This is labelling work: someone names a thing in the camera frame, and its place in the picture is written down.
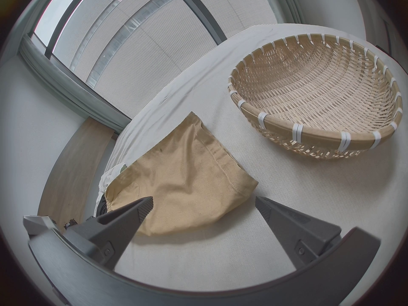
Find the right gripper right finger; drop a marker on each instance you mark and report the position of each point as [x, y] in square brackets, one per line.
[302, 234]

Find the green garment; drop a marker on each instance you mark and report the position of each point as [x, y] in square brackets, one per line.
[123, 167]

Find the white garment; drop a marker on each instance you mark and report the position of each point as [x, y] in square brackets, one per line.
[103, 183]

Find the bed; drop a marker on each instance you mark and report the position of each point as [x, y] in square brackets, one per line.
[318, 186]

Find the round woven basket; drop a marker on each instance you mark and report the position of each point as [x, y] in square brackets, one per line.
[318, 84]

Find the tan shorts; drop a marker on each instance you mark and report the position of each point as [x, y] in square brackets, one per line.
[185, 177]

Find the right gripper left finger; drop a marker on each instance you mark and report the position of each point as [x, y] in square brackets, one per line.
[105, 234]

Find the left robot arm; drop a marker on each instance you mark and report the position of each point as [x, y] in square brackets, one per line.
[38, 223]

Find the window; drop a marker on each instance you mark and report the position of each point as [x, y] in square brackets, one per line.
[195, 8]

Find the black garment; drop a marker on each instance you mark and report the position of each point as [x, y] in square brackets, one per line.
[102, 207]

